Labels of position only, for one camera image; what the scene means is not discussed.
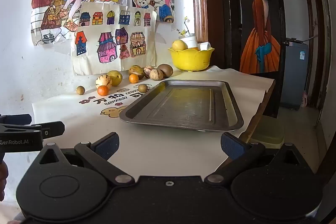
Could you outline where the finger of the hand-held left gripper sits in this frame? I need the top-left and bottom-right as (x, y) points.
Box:
(31, 121), (65, 139)
(0, 114), (32, 125)

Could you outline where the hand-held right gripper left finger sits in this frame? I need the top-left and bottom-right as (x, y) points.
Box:
(39, 132), (135, 186)

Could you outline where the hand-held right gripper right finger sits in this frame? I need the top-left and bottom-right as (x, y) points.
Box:
(204, 132), (311, 186)

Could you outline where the grey metal tray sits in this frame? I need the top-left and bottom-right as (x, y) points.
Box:
(119, 79), (244, 132)

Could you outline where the tan ridged bread-like item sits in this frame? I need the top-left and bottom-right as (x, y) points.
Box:
(95, 75), (113, 88)

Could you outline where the yellow-green round fruit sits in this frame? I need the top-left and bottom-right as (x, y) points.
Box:
(107, 70), (123, 86)

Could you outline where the tan striped fruit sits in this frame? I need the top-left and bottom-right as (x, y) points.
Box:
(150, 69), (164, 81)

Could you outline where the pale yellow plastic bin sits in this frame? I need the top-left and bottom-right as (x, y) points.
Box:
(249, 115), (285, 148)

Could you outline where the printed white table cover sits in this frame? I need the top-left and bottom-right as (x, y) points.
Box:
(31, 65), (276, 180)

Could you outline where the yellow-brown striped fruit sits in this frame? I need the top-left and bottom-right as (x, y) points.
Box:
(129, 65), (145, 80)

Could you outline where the yellow plastic bowl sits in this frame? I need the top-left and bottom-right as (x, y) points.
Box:
(168, 47), (215, 72)

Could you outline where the dark brown round fruit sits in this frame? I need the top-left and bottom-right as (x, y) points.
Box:
(157, 64), (174, 78)

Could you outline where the drawing of colourful houses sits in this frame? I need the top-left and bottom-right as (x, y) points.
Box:
(71, 1), (158, 76)

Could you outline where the orange dress figure door poster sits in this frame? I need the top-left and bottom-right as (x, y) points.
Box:
(235, 0), (282, 73)

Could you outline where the white jar vase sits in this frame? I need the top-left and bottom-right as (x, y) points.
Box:
(179, 33), (197, 49)

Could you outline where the large pale yellow fruit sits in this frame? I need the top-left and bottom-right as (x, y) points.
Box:
(172, 40), (189, 51)

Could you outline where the yellow flower sprig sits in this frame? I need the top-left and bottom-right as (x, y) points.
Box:
(176, 17), (191, 36)

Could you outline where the dark wooden door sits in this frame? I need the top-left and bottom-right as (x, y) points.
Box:
(202, 0), (287, 118)

